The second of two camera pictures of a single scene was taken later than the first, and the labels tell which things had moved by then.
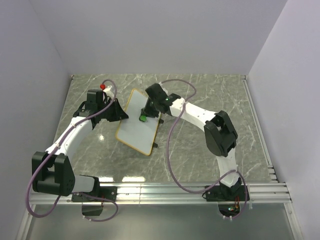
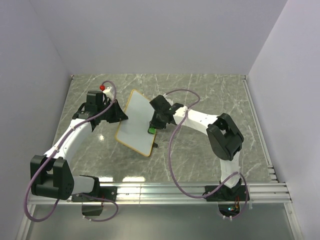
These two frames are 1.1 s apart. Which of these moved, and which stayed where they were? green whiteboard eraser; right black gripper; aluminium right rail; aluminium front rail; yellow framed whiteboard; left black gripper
Moved: right black gripper; green whiteboard eraser
Stayed: aluminium front rail; left black gripper; aluminium right rail; yellow framed whiteboard
